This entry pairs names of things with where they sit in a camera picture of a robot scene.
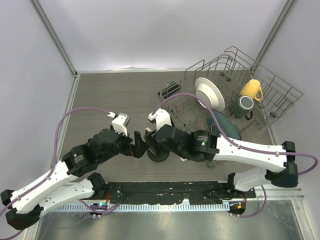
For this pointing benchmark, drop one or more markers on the dark green mug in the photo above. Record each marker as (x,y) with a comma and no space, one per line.
(242,107)

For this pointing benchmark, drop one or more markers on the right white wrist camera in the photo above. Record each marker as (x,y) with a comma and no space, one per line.
(161,117)

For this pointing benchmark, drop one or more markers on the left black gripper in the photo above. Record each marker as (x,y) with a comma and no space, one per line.
(138,149)

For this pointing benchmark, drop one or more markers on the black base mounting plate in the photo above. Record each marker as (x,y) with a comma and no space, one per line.
(173,192)

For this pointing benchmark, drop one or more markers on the blue ceramic plate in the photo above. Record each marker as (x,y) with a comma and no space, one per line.
(225,123)

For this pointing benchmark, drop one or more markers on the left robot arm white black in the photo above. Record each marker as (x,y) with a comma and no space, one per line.
(72,178)

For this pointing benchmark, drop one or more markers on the slotted cable duct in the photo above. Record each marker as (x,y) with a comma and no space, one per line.
(185,206)

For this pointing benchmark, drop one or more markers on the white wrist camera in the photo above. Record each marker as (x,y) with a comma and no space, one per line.
(120,123)
(161,117)

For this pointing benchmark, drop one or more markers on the yellow mug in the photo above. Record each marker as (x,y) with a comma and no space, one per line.
(253,90)

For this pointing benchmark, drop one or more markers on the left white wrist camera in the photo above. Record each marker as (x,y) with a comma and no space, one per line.
(120,123)

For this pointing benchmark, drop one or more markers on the black round phone stand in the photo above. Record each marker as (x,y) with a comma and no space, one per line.
(159,155)

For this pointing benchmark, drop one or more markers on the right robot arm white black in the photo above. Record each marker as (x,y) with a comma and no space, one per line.
(272,164)

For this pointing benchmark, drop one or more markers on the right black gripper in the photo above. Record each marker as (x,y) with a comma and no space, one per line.
(150,134)

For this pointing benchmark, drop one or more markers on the grey wire dish rack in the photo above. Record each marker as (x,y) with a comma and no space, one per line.
(230,72)

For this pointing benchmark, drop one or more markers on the white plate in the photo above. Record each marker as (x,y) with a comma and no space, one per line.
(209,94)

